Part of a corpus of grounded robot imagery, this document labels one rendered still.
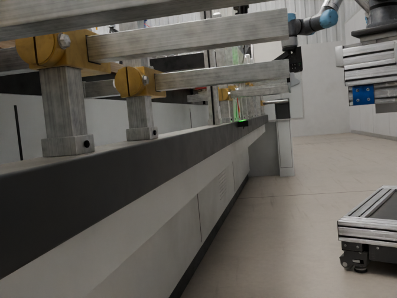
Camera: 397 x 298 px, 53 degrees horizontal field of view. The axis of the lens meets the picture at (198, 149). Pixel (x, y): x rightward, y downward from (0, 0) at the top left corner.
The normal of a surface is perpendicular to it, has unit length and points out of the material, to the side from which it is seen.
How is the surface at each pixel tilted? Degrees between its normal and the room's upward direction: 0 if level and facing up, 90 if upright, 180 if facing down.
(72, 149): 90
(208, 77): 90
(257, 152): 90
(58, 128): 90
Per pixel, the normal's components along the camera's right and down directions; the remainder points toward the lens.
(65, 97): -0.22, 0.10
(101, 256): 0.97, -0.07
